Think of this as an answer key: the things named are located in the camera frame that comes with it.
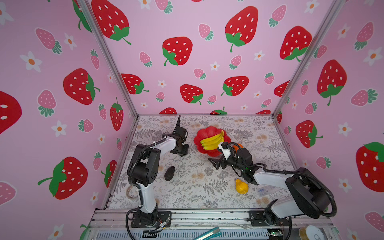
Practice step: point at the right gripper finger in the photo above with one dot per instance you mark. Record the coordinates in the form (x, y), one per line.
(217, 163)
(223, 148)

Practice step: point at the dark fake avocado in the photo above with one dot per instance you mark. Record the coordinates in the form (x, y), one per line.
(169, 174)

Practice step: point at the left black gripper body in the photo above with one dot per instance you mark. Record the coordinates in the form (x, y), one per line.
(183, 149)

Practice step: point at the aluminium front rail frame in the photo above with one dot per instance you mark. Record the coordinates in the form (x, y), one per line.
(189, 224)

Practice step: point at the orange fake orange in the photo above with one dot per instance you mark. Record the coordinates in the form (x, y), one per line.
(237, 146)

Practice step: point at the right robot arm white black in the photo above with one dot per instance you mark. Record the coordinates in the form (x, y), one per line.
(309, 196)

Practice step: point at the teal handled tool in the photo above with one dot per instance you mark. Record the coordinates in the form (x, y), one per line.
(213, 233)

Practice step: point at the red flower-shaped fruit bowl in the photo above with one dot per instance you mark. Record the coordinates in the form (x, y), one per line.
(207, 133)

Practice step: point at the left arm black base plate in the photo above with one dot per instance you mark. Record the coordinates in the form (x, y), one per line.
(144, 220)

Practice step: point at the small clear plastic packet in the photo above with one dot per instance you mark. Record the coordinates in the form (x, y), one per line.
(266, 190)

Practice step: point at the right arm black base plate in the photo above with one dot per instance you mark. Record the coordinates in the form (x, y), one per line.
(261, 219)

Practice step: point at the yellow fake banana bunch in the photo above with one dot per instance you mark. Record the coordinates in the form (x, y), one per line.
(213, 142)

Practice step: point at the yellow fake pear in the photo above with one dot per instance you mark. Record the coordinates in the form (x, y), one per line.
(241, 187)

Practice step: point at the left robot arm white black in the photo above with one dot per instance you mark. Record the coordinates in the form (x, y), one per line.
(144, 167)

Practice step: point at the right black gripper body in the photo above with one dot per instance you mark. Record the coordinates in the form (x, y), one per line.
(232, 162)

